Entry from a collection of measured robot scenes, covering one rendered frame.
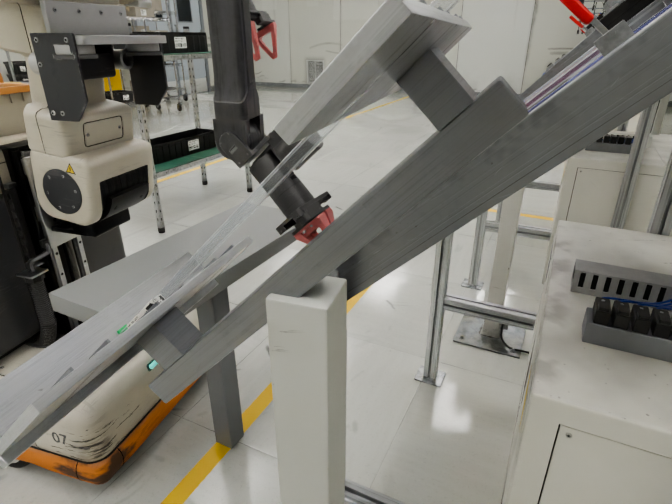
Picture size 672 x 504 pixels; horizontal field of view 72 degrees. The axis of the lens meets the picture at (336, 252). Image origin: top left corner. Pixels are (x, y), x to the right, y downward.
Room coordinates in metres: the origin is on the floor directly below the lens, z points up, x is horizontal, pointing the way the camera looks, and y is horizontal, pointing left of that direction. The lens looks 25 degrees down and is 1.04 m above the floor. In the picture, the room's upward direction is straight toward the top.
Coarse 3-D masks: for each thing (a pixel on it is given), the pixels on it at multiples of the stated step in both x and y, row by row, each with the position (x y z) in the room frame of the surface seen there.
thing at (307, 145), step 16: (448, 0) 0.34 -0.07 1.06; (304, 144) 0.37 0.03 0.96; (288, 160) 0.37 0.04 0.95; (272, 176) 0.38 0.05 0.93; (256, 192) 0.38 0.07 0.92; (240, 208) 0.39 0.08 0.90; (256, 208) 0.40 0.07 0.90; (224, 224) 0.40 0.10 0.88; (240, 224) 0.40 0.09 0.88; (208, 240) 0.40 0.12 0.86; (224, 240) 0.40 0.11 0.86; (192, 256) 0.41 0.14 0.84; (208, 256) 0.41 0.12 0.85; (192, 272) 0.41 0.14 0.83; (176, 288) 0.42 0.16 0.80
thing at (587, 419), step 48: (576, 240) 0.96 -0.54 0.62; (624, 240) 0.96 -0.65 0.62; (576, 336) 0.59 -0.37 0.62; (528, 384) 0.55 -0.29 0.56; (576, 384) 0.49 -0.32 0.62; (624, 384) 0.49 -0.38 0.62; (528, 432) 0.47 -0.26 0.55; (576, 432) 0.44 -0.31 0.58; (624, 432) 0.42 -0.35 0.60; (528, 480) 0.46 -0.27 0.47; (576, 480) 0.44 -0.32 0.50; (624, 480) 0.42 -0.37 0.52
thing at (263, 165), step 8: (264, 152) 0.75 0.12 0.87; (272, 152) 0.75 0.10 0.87; (256, 160) 0.75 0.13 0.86; (264, 160) 0.74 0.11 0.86; (272, 160) 0.74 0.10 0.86; (256, 168) 0.74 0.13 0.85; (264, 168) 0.73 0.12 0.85; (272, 168) 0.73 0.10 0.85; (256, 176) 0.74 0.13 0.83; (264, 176) 0.73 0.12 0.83
